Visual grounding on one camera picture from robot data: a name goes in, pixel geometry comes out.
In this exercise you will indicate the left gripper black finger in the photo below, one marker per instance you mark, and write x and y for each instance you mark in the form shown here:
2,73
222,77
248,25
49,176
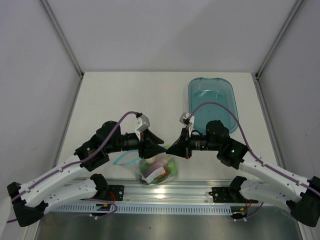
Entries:
151,150
150,138

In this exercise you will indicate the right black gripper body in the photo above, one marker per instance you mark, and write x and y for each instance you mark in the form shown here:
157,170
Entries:
193,143

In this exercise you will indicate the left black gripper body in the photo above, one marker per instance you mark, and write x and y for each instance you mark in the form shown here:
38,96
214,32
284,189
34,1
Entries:
143,142

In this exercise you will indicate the white toy onion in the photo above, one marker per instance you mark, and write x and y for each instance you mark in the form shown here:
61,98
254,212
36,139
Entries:
150,160

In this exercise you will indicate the purple toy eggplant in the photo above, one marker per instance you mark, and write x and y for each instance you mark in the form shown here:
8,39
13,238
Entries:
157,165

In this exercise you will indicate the green toy bell pepper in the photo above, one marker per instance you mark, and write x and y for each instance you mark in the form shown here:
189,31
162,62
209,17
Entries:
172,168

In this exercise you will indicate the clear zip bag blue zipper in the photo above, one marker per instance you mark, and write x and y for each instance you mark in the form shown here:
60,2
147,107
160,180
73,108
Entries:
156,170

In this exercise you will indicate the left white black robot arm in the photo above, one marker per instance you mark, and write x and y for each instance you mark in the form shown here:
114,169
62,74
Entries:
32,200

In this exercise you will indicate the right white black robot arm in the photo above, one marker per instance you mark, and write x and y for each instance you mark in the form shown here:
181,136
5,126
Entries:
298,195

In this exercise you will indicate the teal plastic tray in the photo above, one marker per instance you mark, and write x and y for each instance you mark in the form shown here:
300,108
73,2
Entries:
219,90

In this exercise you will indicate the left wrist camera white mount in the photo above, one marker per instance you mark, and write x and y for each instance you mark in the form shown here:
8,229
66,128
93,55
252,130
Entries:
140,124

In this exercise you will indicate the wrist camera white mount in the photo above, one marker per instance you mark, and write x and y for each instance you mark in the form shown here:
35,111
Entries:
140,124
188,120

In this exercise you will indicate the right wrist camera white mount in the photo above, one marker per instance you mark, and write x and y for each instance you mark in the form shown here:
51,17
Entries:
188,120

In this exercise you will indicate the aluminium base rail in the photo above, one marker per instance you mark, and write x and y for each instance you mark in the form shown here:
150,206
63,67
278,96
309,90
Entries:
175,192

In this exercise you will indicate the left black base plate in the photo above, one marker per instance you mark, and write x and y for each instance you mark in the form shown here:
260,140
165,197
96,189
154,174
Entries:
114,193

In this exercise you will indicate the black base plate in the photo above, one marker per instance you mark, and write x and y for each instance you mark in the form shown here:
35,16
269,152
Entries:
223,194
114,193

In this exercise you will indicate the slotted grey cable duct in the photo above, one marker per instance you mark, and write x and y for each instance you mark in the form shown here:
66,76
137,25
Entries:
158,209

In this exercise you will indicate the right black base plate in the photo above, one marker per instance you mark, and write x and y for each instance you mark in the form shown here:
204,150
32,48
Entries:
223,194

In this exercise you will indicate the right side aluminium rail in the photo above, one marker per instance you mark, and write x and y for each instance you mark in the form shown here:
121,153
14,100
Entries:
268,121

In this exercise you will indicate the left aluminium frame post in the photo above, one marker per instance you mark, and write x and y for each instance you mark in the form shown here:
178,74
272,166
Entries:
49,13

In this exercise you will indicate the aluminium frame post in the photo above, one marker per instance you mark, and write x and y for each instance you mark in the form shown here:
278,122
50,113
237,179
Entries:
49,13
283,31

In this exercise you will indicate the right aluminium frame post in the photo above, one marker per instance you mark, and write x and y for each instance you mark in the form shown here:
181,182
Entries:
283,31

